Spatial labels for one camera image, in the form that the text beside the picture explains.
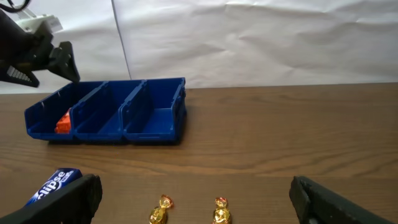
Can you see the gold candy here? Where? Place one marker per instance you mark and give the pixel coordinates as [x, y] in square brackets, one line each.
[221, 213]
[160, 213]

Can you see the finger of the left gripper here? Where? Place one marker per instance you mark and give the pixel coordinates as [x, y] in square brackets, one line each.
[15, 74]
[63, 62]

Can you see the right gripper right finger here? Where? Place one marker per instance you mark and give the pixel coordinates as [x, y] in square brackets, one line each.
[326, 208]

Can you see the blue candy pack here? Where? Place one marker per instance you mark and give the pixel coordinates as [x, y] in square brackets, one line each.
[53, 184]

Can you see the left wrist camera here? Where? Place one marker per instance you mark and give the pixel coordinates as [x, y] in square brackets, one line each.
[40, 22]

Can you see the blue tray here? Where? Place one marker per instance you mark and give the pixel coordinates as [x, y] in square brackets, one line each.
[152, 124]

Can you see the orange candy box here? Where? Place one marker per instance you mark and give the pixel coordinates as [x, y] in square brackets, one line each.
[62, 129]
[66, 116]

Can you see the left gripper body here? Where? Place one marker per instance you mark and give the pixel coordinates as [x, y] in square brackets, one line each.
[21, 46]

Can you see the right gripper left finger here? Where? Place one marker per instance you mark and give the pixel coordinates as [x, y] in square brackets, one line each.
[62, 202]

